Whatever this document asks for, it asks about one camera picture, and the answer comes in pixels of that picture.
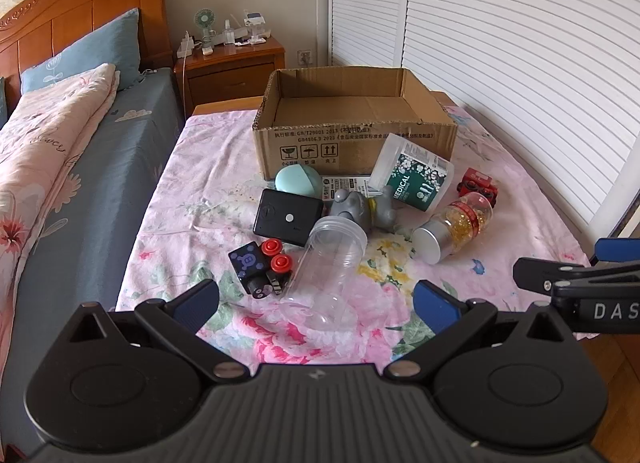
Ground white phone stand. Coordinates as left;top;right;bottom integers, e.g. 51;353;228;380
243;13;266;44

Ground pink floral quilt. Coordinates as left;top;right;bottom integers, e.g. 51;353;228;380
0;63;121;359

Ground wooden bed headboard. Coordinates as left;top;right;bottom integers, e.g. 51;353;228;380
0;0;168;94

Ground mint green egg-shaped device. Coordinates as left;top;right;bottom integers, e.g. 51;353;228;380
275;164;321;196

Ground pink floral table cloth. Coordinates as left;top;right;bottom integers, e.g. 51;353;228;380
116;104;593;366

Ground clear plastic jar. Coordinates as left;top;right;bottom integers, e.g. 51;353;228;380
280;215;368;334

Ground blue pillow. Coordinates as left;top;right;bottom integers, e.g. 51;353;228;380
20;8;142;94

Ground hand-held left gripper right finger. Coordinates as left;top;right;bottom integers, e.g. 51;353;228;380
383;280;576;385

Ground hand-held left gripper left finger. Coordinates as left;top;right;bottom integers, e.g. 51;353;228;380
70;280;248;385

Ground white power cable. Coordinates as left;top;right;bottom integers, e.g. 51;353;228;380
180;55;193;116

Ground cardboard box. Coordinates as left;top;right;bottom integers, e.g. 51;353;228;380
251;67;459;182

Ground bed with blue sheet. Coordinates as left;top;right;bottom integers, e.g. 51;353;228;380
0;67;185;449

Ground white printed blister package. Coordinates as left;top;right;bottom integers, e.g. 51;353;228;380
321;174;383;204

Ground white louvered closet doors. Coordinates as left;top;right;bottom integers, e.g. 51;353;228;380
327;0;640;249

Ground small green desk fan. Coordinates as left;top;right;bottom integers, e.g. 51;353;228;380
194;9;217;44

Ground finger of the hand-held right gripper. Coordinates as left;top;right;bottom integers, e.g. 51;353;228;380
591;238;640;264
513;257;640;297

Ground white green cotton swab container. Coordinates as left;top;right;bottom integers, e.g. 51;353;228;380
371;134;455;212

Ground wooden nightstand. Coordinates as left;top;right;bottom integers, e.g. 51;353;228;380
173;35;287;116

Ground capsule bottle with silver cap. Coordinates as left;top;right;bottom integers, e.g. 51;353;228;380
411;193;494;264

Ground grey animal figure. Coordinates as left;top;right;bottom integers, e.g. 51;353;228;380
327;187;401;234

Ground red toy car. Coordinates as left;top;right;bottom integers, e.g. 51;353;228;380
456;168;500;206

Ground black square case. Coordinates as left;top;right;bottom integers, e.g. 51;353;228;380
253;188;325;247

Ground black toy with red buttons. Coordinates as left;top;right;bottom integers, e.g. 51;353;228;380
228;238;294;300

